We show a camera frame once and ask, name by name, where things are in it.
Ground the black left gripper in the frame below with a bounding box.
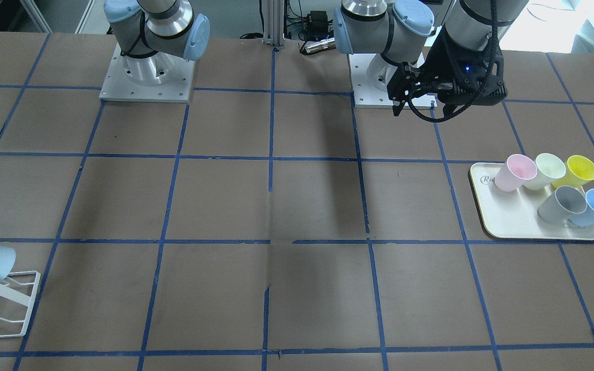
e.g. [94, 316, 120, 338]
[387, 27, 508, 118]

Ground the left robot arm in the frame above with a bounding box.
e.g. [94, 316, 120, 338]
[333, 1, 526, 123]

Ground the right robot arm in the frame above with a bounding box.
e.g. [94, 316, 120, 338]
[104, 1, 210, 86]

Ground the pink plastic cup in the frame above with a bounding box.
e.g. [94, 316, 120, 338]
[493, 154, 538, 192]

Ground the cream plastic cup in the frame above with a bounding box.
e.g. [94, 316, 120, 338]
[524, 153, 567, 191]

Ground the yellow plastic cup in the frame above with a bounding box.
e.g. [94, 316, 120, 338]
[552, 155, 594, 189]

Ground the grey plastic cup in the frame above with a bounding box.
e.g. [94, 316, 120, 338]
[537, 185, 587, 226]

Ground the cream serving tray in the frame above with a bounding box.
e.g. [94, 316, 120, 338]
[469, 162, 594, 241]

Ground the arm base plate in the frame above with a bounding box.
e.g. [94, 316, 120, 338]
[348, 52, 437, 110]
[99, 45, 196, 104]

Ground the white wire cup rack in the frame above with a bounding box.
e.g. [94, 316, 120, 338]
[0, 272, 41, 339]

